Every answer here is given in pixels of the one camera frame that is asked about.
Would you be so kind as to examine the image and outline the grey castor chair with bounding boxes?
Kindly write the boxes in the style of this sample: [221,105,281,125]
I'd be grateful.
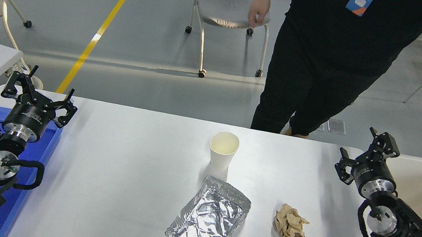
[170,0,276,88]

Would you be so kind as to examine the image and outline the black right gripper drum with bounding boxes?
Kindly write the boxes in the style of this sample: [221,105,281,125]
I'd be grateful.
[349,154,400,201]

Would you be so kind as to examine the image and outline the blue name badge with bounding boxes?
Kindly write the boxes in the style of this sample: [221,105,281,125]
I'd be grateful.
[345,0,377,19]

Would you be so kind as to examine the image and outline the silver foil tray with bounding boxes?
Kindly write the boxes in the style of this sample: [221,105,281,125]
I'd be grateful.
[164,170,255,237]

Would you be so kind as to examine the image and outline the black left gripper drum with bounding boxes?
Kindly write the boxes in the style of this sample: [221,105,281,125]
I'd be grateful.
[1,97,56,140]

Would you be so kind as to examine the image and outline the metal floor plate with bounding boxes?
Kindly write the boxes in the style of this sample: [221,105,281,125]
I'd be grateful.
[326,118,348,135]

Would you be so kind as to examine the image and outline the standing person's hand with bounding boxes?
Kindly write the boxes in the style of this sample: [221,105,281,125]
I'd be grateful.
[246,0,272,31]

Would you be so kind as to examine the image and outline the white paper cup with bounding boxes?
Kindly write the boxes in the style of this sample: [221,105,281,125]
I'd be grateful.
[206,130,241,173]

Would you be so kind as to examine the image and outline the standing person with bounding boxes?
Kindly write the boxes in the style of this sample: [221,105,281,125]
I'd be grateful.
[230,0,422,158]

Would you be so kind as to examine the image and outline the tan paper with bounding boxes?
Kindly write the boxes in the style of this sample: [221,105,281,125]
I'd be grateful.
[271,202,313,237]

